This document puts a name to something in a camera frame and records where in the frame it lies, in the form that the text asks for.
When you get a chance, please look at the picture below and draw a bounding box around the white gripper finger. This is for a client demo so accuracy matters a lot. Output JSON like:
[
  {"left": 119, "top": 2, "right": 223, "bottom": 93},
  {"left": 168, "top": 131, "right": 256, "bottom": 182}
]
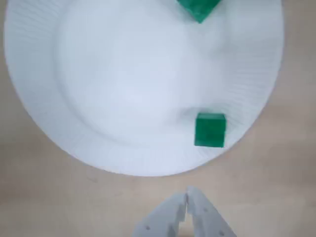
[
  {"left": 131, "top": 193, "right": 187, "bottom": 237},
  {"left": 186, "top": 185, "right": 238, "bottom": 237}
]

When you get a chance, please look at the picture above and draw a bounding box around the green cube block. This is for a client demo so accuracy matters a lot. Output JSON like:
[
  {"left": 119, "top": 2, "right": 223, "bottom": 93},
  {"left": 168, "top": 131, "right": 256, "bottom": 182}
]
[
  {"left": 194, "top": 113, "right": 227, "bottom": 149},
  {"left": 175, "top": 0, "right": 223, "bottom": 24}
]

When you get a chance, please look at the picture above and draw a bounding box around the white paper plate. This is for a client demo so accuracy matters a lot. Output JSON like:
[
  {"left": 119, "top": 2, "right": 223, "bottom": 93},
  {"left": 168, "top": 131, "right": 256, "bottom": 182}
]
[{"left": 4, "top": 0, "right": 284, "bottom": 177}]

